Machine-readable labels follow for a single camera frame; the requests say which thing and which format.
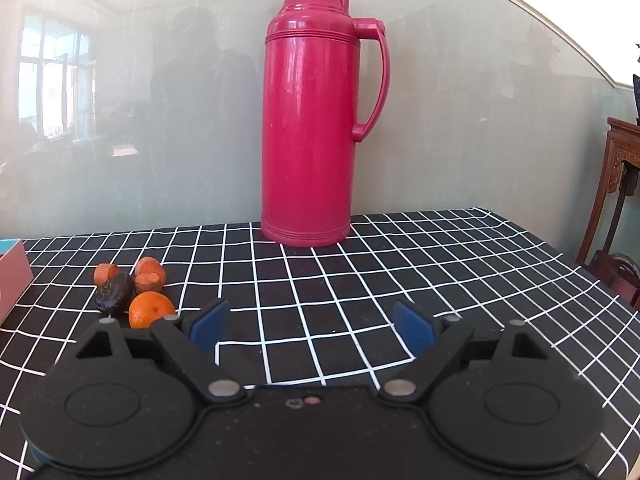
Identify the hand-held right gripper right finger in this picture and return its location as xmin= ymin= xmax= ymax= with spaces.
xmin=377 ymin=301 xmax=553 ymax=406

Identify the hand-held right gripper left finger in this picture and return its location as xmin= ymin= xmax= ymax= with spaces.
xmin=75 ymin=297 xmax=249 ymax=407

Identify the orange tangerine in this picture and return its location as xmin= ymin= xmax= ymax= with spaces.
xmin=128 ymin=291 xmax=176 ymax=330

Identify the dark smooth fruit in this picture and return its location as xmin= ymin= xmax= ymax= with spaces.
xmin=94 ymin=272 xmax=135 ymax=317

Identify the red and pink cardboard box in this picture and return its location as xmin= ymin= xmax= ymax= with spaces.
xmin=0 ymin=239 xmax=35 ymax=326

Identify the black white checked tablecloth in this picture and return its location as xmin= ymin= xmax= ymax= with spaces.
xmin=0 ymin=205 xmax=640 ymax=480

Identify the red thermos jug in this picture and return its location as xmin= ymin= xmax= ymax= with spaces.
xmin=261 ymin=0 xmax=392 ymax=247

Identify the carved wooden furniture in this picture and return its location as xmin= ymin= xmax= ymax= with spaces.
xmin=575 ymin=116 xmax=640 ymax=311

